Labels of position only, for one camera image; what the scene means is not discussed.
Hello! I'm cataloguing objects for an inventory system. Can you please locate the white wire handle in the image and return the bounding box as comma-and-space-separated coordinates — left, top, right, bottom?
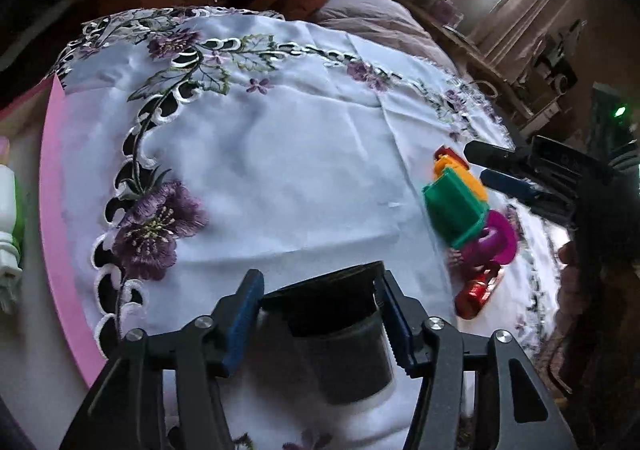
467, 78, 501, 98

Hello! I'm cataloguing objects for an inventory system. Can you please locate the black cylindrical jar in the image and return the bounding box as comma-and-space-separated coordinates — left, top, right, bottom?
260, 261, 398, 406

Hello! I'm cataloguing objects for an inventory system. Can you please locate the person's right hand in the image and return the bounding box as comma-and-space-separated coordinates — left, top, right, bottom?
557, 240, 581, 271

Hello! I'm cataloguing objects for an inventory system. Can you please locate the person's right forearm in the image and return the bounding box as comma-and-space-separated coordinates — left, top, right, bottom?
547, 265, 640, 401

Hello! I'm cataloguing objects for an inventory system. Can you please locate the magenta toy cup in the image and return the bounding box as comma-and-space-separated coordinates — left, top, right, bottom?
450, 210, 518, 271

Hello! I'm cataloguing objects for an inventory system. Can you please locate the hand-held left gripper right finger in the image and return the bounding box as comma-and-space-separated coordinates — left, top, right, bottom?
372, 270, 581, 450

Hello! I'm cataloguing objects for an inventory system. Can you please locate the purple box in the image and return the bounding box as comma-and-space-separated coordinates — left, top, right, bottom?
425, 0, 463, 26

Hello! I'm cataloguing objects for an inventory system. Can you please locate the mauve pillow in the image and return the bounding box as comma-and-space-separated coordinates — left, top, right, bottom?
310, 0, 461, 76

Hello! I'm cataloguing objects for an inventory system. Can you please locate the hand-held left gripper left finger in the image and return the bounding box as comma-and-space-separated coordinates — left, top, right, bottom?
60, 269, 266, 450

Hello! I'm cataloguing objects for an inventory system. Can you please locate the wooden side table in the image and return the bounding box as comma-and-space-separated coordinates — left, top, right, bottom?
400, 0, 536, 131

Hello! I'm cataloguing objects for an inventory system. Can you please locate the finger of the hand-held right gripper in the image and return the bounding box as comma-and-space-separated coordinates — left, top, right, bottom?
464, 140, 531, 171
480, 169, 571, 226

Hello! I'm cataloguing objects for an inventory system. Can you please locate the white floral embroidered tablecloth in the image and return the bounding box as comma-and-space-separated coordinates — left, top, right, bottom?
47, 5, 566, 450

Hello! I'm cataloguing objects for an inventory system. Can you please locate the white and green toy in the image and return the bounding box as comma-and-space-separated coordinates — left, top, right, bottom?
0, 135, 26, 316

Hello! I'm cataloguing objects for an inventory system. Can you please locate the beige curtain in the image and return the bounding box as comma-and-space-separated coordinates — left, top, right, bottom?
470, 0, 591, 61

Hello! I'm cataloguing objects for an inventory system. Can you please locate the red toy block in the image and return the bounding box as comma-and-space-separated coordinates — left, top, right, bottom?
432, 145, 468, 168

